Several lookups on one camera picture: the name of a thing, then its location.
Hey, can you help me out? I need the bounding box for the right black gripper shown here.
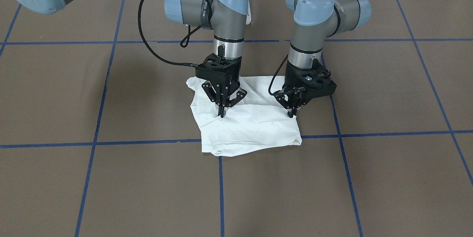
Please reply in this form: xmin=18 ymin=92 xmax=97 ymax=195
xmin=195 ymin=54 xmax=247 ymax=118

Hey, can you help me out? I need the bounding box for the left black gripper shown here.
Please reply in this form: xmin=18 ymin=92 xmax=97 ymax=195
xmin=274 ymin=61 xmax=337 ymax=118

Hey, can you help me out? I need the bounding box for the white long-sleeve printed shirt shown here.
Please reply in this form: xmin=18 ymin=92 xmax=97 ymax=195
xmin=186 ymin=76 xmax=302 ymax=157

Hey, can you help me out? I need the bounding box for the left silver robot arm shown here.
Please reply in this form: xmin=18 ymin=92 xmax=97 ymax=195
xmin=273 ymin=0 xmax=372 ymax=118

